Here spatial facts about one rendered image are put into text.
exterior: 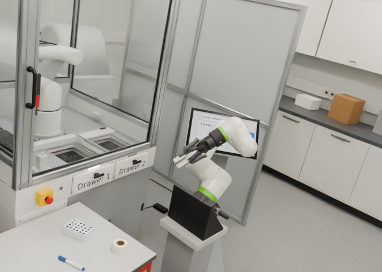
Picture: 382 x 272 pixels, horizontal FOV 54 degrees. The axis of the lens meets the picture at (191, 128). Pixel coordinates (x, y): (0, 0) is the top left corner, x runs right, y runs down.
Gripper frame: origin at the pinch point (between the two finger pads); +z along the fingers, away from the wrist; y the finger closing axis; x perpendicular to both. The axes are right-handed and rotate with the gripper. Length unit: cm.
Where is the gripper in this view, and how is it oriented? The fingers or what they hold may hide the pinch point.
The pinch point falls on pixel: (180, 160)
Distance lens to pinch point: 197.6
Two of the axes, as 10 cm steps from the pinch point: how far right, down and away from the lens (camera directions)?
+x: 4.0, 4.1, -8.2
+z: -8.4, 5.2, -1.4
